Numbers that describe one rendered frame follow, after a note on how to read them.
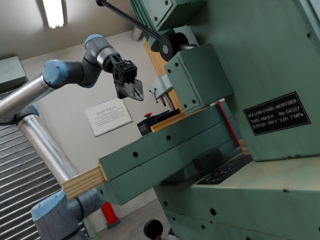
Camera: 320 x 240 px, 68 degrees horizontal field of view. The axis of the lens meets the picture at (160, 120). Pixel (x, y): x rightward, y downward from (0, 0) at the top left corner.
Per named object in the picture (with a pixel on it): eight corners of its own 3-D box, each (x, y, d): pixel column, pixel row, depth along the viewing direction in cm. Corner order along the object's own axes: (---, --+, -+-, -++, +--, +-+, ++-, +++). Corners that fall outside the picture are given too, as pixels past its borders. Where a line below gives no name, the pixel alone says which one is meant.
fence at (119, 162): (263, 98, 82) (256, 85, 82) (267, 97, 81) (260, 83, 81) (107, 181, 53) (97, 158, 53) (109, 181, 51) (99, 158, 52)
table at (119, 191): (217, 130, 107) (212, 118, 108) (275, 113, 81) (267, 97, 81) (93, 198, 78) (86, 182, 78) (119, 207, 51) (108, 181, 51)
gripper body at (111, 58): (120, 74, 81) (104, 55, 87) (119, 92, 87) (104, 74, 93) (139, 68, 85) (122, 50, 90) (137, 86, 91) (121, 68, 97)
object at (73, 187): (239, 110, 81) (234, 99, 82) (243, 108, 80) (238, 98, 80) (68, 200, 52) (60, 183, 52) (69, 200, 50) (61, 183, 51)
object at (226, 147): (233, 136, 98) (229, 127, 98) (277, 125, 80) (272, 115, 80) (156, 182, 79) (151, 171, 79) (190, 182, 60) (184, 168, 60)
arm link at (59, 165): (75, 228, 112) (-4, 116, 130) (100, 210, 127) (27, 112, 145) (89, 212, 105) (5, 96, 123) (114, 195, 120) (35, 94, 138)
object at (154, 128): (197, 129, 80) (188, 109, 81) (200, 129, 79) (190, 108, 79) (160, 149, 73) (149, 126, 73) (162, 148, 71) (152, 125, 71)
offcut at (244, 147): (266, 147, 60) (259, 133, 60) (254, 154, 59) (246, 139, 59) (255, 148, 64) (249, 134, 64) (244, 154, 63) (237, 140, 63)
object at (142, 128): (165, 125, 95) (160, 113, 95) (179, 118, 85) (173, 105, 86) (138, 137, 89) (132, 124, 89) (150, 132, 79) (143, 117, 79)
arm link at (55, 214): (36, 249, 99) (20, 210, 100) (70, 226, 113) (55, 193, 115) (56, 243, 91) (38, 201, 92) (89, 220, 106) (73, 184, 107)
